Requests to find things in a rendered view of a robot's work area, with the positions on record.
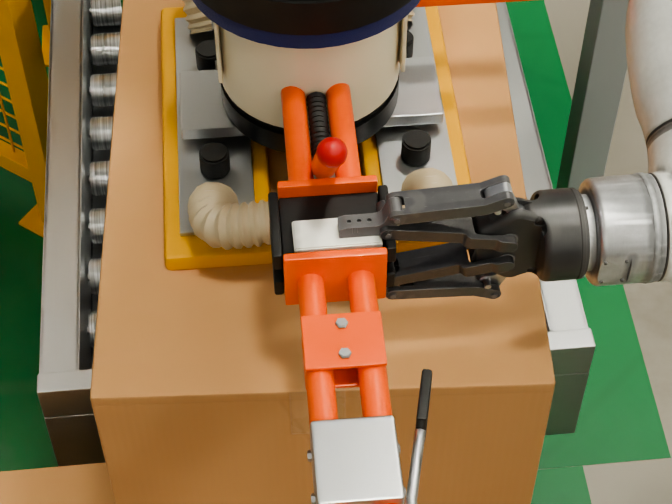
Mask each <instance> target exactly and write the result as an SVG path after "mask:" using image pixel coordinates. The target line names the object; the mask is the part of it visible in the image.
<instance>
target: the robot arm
mask: <svg viewBox="0 0 672 504"><path fill-rule="evenodd" d="M625 41H626V58H627V68H628V76H629V83H630V89H631V95H632V100H633V104H634V108H635V112H636V116H637V119H638V121H639V124H640V126H641V129H642V132H643V135H644V139H645V143H646V147H647V154H648V173H643V172H641V173H634V174H630V175H617V176H603V177H590V178H587V179H585V180H584V181H583V182H582V183H581V185H580V188H579V191H578V190H576V189H575V188H573V187H572V188H558V189H545V190H537V191H535V192H534V193H533V194H532V196H531V198H530V200H528V199H524V198H520V197H515V196H514V194H513V191H512V187H511V183H510V178H509V177H508V176H507V175H500V176H497V177H494V178H491V179H488V180H485V181H482V182H479V183H470V184H461V185H452V186H443V187H434V188H424V189H415V190H406V191H397V192H391V193H389V194H387V195H386V203H385V200H381V201H379V202H377V204H376V210H377V212H376V213H366V214H357V215H356V214H352V215H343V216H340V217H338V218H329V219H315V220H302V221H293V222H292V234H293V244H294V253H305V252H319V251H334V250H349V249H364V248H378V247H383V242H382V239H384V240H391V239H394V240H399V241H422V242H445V244H440V245H435V246H430V247H425V248H420V249H414V250H409V251H404V252H399V253H396V260H395V261H394V268H395V285H394V287H386V298H387V299H390V300H397V299H417V298H438V297H459V296H477V297H483V298H488V299H496V298H499V297H500V296H501V291H500V285H501V283H502V282H503V281H504V280H505V278H506V277H515V276H517V275H520V274H523V273H527V272H532V273H534V274H535V275H537V276H538V278H539V279H540V280H542V281H544V282H550V281H562V280H575V279H581V278H582V277H583V276H584V275H585V276H586V278H587V280H588V281H589V282H590V283H591V284H592V285H594V286H608V285H621V284H633V283H643V284H648V283H652V282H672V0H629V3H628V8H627V13H626V24H625ZM402 205H405V208H403V207H402ZM398 225H399V226H398ZM467 249H468V251H469V256H470V261H471V262H470V261H469V260H468V255H467Z"/></svg>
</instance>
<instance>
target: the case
mask: <svg viewBox="0 0 672 504"><path fill-rule="evenodd" d="M184 6H185V3H184V2H183V1H182V0H123V7H122V19H121V31H120V43H119V55H118V67H117V79H116V91H115V103H114V115H113V126H112V138H111V150H110V162H109V174H108V186H107V198H106V210H105V222H104V234H103V246H102V258H101V270H100V282H99V294H98V306H97V318H96V330H95V342H94V354H93V366H92V378H91V390H90V400H91V404H92V408H93V412H94V417H95V421H96V425H97V429H98V433H99V437H100V441H101V445H102V449H103V453H104V458H105V462H106V466H107V470H108V474H109V478H110V482H111V486H112V490H113V494H114V499H115V503H116V504H311V494H312V493H314V486H313V475H312V463H311V462H309V461H308V457H307V451H308V450H310V451H311V449H310V425H309V413H308V402H307V390H306V388H305V377H304V365H303V354H302V342H301V337H302V333H301V322H300V310H299V304H296V305H286V303H285V292H284V294H282V295H276V294H275V292H274V279H273V265H272V263H270V264H257V265H242V266H227V267H213V268H198V269H184V270H168V269H167V267H166V265H165V256H164V190H163V125H162V60H161V11H162V9H163V8H170V7H184ZM438 12H439V17H440V22H441V27H442V32H443V38H444V43H445V48H446V53H447V58H448V64H449V69H450V74H451V79H452V84H453V90H454V95H455V100H456V105H457V110H458V116H459V121H460V126H461V131H462V136H463V142H464V147H465V152H466V157H467V163H468V168H469V173H470V178H471V183H479V182H482V181H485V180H488V179H491V178H494V177H497V176H500V175H507V176H508V177H509V178H510V183H511V187H512V191H513V194H514V196H515V197H520V198H524V199H527V197H526V191H525V185H524V178H523V172H522V165H521V159H520V153H519V146H518V140H517V134H516V127H515V121H514V114H513V108H512V102H511V95H510V89H509V83H508V76H507V70H506V64H505V57H504V51H503V44H502V38H501V32H500V25H499V19H498V13H497V6H496V3H481V4H464V5H448V6H438ZM500 291H501V296H500V297H499V298H496V299H488V298H483V297H477V296H459V297H438V298H417V299H397V300H390V299H387V298H386V297H385V298H382V299H377V300H378V308H379V311H380V312H381V318H382V326H383V333H384V341H385V349H386V356H387V365H386V370H387V378H388V385H389V393H390V401H391V408H392V416H393V417H394V419H395V425H396V433H397V441H398V443H399V444H400V450H401V453H400V455H399V456H400V464H401V471H402V479H403V486H404V487H405V488H406V494H407V486H408V479H409V471H410V464H411V456H412V448H413V441H414V433H415V426H416V416H417V407H418V399H419V390H420V382H421V374H422V370H423V369H430V370H432V386H431V395H430V404H429V412H428V421H427V430H426V439H425V442H424V449H423V457H422V465H421V473H420V481H419V489H418V497H417V504H531V500H532V495H533V490H534V486H535V481H536V476H537V471H538V466H539V461H540V456H541V451H542V447H543V442H544V437H545V432H546V427H547V422H548V417H549V412H550V408H551V403H552V398H553V393H554V388H555V383H556V382H555V376H554V369H553V363H552V357H551V350H550V344H549V337H548V331H547V325H546V318H545V312H544V306H543V299H542V293H541V286H540V280H539V278H538V276H537V275H535V274H534V273H532V272H527V273H523V274H520V275H517V276H515V277H506V278H505V280H504V281H503V282H502V283H501V285H500Z"/></svg>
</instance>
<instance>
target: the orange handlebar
mask: <svg viewBox="0 0 672 504"><path fill-rule="evenodd" d="M515 1H532V0H420V2H419V3H418V5H417V6H416V7H431V6H448V5H464V4H481V3H498V2H515ZM326 100H327V109H328V117H329V126H330V135H331V137H337V138H339V139H341V140H342V141H343V142H344V143H345V145H346V147H347V151H348V153H347V158H346V160H345V162H344V163H343V164H342V165H340V167H339V168H338V169H337V171H336V172H335V178H336V177H352V176H361V169H360V161H359V154H358V146H357V138H356V130H355V123H354V115H353V107H352V100H351V92H350V87H349V85H348V84H346V83H338V84H335V85H333V86H331V87H330V88H329V89H328V90H327V92H326ZM281 103H282V115H283V126H284V138H285V149H286V161H287V172H288V181H290V180H306V179H314V176H313V173H312V169H311V162H312V156H311V146H310V137H309V127H308V117H307V107H306V97H305V93H304V92H303V91H302V90H301V89H300V88H297V87H294V86H288V87H285V88H283V89H282V90H281ZM347 284H348V292H349V301H350V310H351V313H340V314H328V313H327V303H326V294H325V284H324V279H323V277H321V276H320V275H317V274H306V275H304V276H302V277H301V278H299V279H298V282H297V287H298V299H299V310H300V322H301V333H302V337H301V342H302V354H303V365H304V377H305V388H306V390H307V402H308V413H309V425H310V423H311V422H312V421H318V420H332V419H338V411H337V402H336V392H335V389H337V388H351V387H359V388H360V397H361V406H362V415H363V417H373V416H386V415H392V408H391V401H390V393H389V385H388V378H387V370H386V365H387V356H386V349H385V341H384V333H383V326H382V318H381V312H380V311H379V308H378V300H377V293H376V285H375V278H374V275H373V274H372V273H371V272H370V271H365V270H360V271H356V272H353V273H351V274H350V275H349V276H348V279H347Z"/></svg>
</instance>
